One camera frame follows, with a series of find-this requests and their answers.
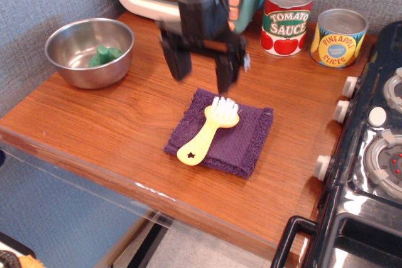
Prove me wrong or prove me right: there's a green toy vegetable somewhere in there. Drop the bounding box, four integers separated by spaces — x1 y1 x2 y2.
88 45 122 68

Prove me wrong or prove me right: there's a black toy stove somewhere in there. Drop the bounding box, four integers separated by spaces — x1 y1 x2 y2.
299 21 401 267

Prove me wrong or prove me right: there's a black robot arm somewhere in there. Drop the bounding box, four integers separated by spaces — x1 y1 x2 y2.
157 0 247 94

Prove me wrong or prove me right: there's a purple folded rag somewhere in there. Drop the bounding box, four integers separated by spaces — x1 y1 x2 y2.
163 88 274 179

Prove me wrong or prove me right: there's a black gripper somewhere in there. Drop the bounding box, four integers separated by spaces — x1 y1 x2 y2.
157 0 247 94

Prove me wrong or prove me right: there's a grey stove knob lower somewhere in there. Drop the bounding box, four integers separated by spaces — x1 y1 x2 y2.
313 155 332 181

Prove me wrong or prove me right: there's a grey stove knob upper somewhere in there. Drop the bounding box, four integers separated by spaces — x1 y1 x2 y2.
342 77 359 99

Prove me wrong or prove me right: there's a grey stove knob middle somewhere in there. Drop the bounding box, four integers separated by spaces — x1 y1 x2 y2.
333 100 350 124

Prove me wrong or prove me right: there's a grey stove knob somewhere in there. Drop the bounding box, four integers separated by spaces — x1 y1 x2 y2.
342 77 359 99
333 100 350 124
313 155 332 181

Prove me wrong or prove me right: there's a stainless steel bowl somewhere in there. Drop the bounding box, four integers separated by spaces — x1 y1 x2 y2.
45 18 134 90

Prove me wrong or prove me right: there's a pineapple slices can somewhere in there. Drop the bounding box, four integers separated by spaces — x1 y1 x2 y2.
310 8 369 68

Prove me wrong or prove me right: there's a tomato sauce can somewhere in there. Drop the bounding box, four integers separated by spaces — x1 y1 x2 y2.
260 0 313 56

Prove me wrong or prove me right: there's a black oven door handle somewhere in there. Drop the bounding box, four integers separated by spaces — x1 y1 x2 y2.
271 215 318 268

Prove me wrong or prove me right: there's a yellow toy dish brush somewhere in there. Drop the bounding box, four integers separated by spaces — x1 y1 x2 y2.
177 97 240 166

